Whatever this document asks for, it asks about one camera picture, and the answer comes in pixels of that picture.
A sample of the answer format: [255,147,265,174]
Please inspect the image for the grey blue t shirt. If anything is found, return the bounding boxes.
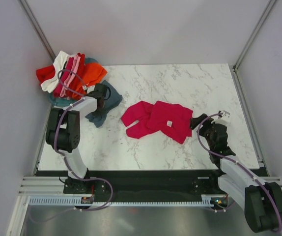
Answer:
[86,80,123,128]

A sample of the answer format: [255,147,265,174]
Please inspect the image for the magenta t shirt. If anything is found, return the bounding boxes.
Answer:
[121,101,193,144]

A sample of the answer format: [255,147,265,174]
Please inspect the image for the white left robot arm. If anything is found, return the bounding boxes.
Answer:
[45,84,111,193]

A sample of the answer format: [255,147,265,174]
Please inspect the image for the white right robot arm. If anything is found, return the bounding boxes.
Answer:
[190,111,282,233]

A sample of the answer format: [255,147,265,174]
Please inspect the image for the orange t shirt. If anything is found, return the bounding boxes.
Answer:
[71,62,107,95]

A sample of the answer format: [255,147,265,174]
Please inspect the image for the crimson t shirt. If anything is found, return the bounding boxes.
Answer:
[53,53,85,98]

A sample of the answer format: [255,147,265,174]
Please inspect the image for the pink t shirt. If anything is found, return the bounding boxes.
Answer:
[59,54,81,97]

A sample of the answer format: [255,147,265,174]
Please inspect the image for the teal t shirt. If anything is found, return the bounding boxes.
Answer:
[49,54,98,107]

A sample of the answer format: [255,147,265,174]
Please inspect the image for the white t shirt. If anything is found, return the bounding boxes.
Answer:
[40,51,70,93]

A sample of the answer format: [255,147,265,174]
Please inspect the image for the red t shirt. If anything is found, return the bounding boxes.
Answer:
[36,65,56,84]

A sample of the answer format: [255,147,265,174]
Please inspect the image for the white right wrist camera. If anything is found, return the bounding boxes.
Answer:
[213,110,230,125]

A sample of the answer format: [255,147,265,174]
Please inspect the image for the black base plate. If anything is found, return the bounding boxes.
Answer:
[36,170,225,202]

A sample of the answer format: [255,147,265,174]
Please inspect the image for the aluminium frame rail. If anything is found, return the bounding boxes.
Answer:
[18,176,282,196]

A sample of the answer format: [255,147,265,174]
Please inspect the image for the white cable duct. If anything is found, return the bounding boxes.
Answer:
[28,195,219,207]

